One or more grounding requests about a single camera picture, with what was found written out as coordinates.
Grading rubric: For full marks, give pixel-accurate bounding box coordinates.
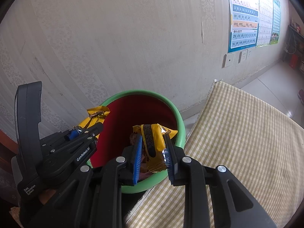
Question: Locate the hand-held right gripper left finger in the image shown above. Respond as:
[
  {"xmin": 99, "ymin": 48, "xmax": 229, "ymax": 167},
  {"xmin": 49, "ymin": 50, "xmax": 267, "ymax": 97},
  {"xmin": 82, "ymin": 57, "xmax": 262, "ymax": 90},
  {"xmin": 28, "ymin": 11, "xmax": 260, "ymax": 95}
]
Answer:
[{"xmin": 28, "ymin": 134, "xmax": 143, "ymax": 228}]

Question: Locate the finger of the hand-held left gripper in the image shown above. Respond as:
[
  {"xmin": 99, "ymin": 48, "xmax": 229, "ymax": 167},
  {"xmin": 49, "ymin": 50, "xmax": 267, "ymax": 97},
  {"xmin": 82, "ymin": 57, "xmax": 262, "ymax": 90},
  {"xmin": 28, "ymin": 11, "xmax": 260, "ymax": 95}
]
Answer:
[
  {"xmin": 39, "ymin": 128, "xmax": 80, "ymax": 148},
  {"xmin": 49, "ymin": 123, "xmax": 104, "ymax": 169}
]

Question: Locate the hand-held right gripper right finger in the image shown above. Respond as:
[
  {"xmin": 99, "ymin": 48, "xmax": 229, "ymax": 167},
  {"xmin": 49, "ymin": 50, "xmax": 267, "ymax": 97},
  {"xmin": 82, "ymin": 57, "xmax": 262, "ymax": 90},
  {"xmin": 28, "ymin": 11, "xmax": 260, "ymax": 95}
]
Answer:
[{"xmin": 163, "ymin": 133, "xmax": 277, "ymax": 228}]

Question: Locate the yellow black snack wrapper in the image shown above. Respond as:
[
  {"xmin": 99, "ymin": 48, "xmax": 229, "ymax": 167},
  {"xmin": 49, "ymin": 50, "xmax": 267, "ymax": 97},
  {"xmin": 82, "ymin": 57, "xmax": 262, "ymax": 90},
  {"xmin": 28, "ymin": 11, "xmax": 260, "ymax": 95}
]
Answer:
[
  {"xmin": 132, "ymin": 123, "xmax": 178, "ymax": 173},
  {"xmin": 75, "ymin": 106, "xmax": 111, "ymax": 143}
]

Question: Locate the green rimmed red bin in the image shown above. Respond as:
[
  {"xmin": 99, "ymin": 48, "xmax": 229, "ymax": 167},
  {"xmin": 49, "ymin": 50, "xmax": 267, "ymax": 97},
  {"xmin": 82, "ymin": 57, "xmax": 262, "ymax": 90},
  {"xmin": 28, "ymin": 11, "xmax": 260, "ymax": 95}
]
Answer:
[{"xmin": 85, "ymin": 90, "xmax": 186, "ymax": 193}]

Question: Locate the checked tablecloth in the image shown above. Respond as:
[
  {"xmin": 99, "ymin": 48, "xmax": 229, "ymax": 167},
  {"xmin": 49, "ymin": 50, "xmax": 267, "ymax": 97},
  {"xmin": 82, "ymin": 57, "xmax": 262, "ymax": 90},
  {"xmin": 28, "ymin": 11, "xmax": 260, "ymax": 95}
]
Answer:
[{"xmin": 123, "ymin": 81, "xmax": 304, "ymax": 228}]

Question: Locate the large blue letter poster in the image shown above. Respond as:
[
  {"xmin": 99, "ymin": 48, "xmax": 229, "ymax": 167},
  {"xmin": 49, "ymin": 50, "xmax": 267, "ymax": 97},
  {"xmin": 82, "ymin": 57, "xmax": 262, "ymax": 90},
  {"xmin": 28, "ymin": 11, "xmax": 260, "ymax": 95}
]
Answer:
[{"xmin": 227, "ymin": 0, "xmax": 259, "ymax": 53}]

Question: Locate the dark desk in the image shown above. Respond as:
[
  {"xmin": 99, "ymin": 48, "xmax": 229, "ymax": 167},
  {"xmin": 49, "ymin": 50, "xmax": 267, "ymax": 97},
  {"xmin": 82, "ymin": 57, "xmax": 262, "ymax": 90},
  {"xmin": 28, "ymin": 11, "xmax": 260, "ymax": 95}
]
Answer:
[{"xmin": 281, "ymin": 25, "xmax": 304, "ymax": 63}]

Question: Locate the white chart poster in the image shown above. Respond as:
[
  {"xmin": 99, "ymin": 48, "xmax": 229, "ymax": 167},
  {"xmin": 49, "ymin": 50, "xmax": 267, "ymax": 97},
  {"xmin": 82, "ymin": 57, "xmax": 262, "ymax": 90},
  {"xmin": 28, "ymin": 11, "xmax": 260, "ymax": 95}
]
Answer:
[{"xmin": 256, "ymin": 0, "xmax": 273, "ymax": 48}]

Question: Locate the green number chart poster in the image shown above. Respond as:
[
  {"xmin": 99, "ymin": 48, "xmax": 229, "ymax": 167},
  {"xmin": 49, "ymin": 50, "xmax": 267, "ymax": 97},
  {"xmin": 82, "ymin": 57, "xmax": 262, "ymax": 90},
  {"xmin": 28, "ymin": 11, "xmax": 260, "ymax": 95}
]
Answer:
[{"xmin": 269, "ymin": 0, "xmax": 281, "ymax": 45}]

